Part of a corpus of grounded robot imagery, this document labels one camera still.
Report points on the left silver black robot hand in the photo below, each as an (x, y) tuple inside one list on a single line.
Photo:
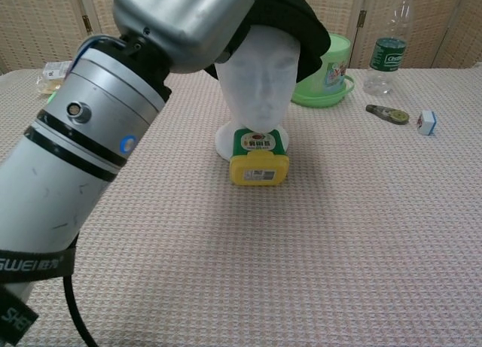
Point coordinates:
[(188, 19)]

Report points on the black baseball cap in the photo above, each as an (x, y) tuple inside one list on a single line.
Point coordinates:
[(297, 27)]

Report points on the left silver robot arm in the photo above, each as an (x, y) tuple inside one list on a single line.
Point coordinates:
[(75, 143)]

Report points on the white foam mannequin head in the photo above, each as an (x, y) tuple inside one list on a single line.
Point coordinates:
[(260, 87)]

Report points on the clear snack bag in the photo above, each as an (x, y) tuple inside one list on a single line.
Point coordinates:
[(52, 78)]

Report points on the green plastic bucket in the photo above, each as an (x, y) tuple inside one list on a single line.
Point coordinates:
[(335, 76)]

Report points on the green yellow lidded container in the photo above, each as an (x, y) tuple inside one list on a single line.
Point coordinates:
[(259, 166)]

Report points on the beige folding screen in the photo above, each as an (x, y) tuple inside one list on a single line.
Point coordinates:
[(376, 8)]

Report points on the clear plastic water bottle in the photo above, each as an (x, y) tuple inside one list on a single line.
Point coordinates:
[(388, 57)]

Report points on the grey correction tape dispenser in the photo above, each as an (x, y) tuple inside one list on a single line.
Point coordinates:
[(389, 114)]

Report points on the pink woven tablecloth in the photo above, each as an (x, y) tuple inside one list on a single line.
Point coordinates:
[(301, 249)]

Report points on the white blue eraser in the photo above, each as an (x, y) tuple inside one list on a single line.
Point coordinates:
[(427, 123)]

